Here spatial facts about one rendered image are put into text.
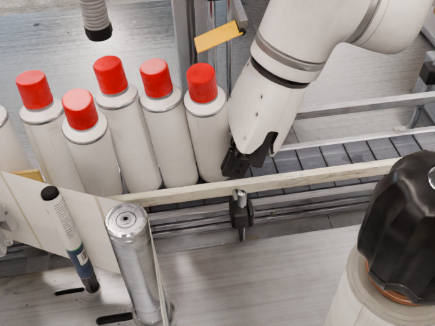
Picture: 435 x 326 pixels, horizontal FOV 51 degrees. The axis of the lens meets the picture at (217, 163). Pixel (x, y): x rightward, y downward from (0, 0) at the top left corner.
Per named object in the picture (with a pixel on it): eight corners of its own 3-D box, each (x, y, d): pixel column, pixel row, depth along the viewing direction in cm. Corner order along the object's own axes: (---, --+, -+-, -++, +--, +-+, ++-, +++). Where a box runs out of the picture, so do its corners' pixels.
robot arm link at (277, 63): (249, 15, 53) (240, 38, 55) (269, 55, 47) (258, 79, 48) (312, 31, 56) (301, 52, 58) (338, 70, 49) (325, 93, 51)
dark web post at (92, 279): (85, 295, 56) (37, 199, 42) (85, 282, 57) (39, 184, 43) (100, 293, 56) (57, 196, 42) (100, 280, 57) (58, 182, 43)
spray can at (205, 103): (199, 156, 70) (178, 56, 53) (233, 154, 70) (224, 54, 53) (197, 185, 67) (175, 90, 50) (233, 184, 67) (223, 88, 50)
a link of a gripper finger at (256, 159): (271, 101, 53) (251, 105, 58) (263, 167, 53) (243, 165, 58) (280, 103, 53) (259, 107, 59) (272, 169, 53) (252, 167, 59)
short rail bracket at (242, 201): (232, 255, 65) (232, 202, 56) (228, 237, 67) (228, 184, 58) (254, 251, 65) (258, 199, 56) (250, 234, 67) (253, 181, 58)
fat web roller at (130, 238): (133, 334, 52) (98, 244, 39) (132, 297, 55) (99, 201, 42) (173, 328, 53) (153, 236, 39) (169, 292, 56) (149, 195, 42)
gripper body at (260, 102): (245, 30, 55) (215, 105, 61) (267, 77, 47) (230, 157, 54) (300, 43, 57) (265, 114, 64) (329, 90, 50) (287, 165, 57)
